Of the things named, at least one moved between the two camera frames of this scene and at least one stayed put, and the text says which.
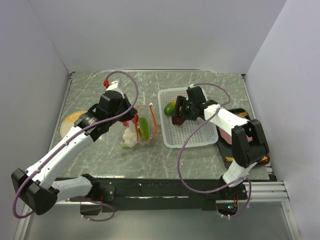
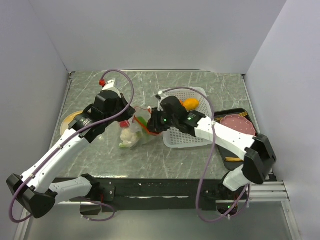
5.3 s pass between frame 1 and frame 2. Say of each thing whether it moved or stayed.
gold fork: stayed
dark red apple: moved
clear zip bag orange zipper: moved
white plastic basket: stayed
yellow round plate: stayed
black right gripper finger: moved
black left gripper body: stayed
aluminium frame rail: stayed
